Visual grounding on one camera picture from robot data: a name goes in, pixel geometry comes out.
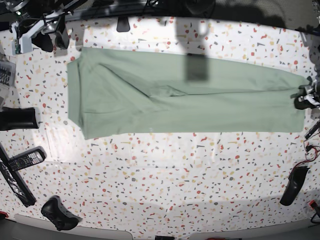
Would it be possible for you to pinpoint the light green T-shirt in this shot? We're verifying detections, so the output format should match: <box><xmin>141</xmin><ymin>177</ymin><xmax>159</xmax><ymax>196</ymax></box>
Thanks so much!
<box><xmin>67</xmin><ymin>47</ymin><xmax>308</xmax><ymax>139</ymax></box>

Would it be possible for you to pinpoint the grey monitor stand base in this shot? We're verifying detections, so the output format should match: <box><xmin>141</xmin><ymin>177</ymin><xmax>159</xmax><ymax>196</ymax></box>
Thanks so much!
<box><xmin>116</xmin><ymin>16</ymin><xmax>131</xmax><ymax>33</ymax></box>

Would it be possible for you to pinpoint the clear plastic parts box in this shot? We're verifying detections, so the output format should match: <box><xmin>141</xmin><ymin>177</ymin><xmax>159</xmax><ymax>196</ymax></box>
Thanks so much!
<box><xmin>0</xmin><ymin>53</ymin><xmax>16</xmax><ymax>88</ymax></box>

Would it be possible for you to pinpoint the black game controller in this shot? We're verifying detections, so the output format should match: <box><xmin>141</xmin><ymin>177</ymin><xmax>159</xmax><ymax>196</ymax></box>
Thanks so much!
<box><xmin>40</xmin><ymin>196</ymin><xmax>80</xmax><ymax>231</ymax></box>

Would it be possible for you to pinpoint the black TV remote control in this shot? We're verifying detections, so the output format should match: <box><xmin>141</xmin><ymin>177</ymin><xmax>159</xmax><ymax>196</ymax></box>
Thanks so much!
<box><xmin>8</xmin><ymin>146</ymin><xmax>47</xmax><ymax>172</ymax></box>

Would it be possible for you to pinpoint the black cylindrical tube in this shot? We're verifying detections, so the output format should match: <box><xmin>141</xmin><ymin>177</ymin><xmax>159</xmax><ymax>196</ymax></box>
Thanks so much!
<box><xmin>0</xmin><ymin>107</ymin><xmax>39</xmax><ymax>131</ymax></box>

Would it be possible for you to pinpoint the red and black wire bundle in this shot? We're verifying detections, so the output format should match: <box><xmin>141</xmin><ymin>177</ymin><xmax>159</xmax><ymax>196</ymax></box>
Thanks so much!
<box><xmin>292</xmin><ymin>139</ymin><xmax>320</xmax><ymax>176</ymax></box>

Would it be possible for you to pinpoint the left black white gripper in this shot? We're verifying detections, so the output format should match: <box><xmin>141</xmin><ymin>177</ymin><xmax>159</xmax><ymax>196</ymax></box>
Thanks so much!
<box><xmin>294</xmin><ymin>82</ymin><xmax>320</xmax><ymax>110</ymax></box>

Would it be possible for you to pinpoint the black probe with cable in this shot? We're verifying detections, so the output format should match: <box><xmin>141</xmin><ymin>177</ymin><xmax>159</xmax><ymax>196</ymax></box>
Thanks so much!
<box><xmin>304</xmin><ymin>121</ymin><xmax>320</xmax><ymax>140</ymax></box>

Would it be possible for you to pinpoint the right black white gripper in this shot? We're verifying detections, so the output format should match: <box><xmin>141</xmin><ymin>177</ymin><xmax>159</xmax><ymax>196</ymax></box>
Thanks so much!
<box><xmin>9</xmin><ymin>0</ymin><xmax>69</xmax><ymax>54</ymax></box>

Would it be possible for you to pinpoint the long black flat bar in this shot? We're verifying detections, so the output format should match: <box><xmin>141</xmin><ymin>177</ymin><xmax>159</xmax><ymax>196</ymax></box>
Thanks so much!
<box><xmin>0</xmin><ymin>145</ymin><xmax>36</xmax><ymax>208</ymax></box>

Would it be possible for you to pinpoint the black curved handheld device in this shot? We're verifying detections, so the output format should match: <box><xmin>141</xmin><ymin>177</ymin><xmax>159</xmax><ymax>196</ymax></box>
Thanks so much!
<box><xmin>280</xmin><ymin>166</ymin><xmax>309</xmax><ymax>206</ymax></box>

